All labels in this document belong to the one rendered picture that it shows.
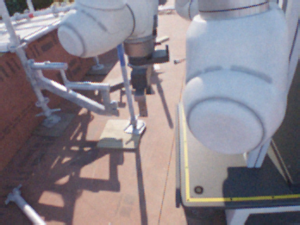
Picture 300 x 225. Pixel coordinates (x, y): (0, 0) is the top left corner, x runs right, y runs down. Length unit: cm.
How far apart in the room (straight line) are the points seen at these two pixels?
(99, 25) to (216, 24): 23
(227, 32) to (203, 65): 5
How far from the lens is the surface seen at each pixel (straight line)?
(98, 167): 143
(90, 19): 42
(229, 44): 27
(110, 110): 155
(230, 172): 94
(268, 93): 27
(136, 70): 62
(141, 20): 54
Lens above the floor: 107
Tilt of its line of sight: 37 degrees down
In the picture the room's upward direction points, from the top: 7 degrees counter-clockwise
